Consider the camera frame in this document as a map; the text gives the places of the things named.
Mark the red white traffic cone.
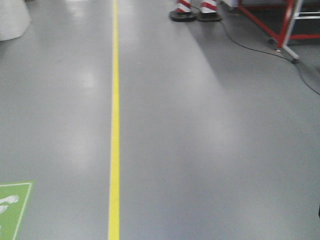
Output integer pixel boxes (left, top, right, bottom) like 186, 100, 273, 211
197, 0, 222, 22
169, 0, 196, 22

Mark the red conveyor frame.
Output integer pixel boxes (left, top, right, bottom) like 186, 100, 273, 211
237, 0, 320, 63

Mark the green footprint floor sticker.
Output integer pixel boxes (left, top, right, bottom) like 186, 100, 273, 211
0, 180, 35, 240

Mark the black floor cable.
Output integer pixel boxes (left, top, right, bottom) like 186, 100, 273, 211
218, 14, 320, 96

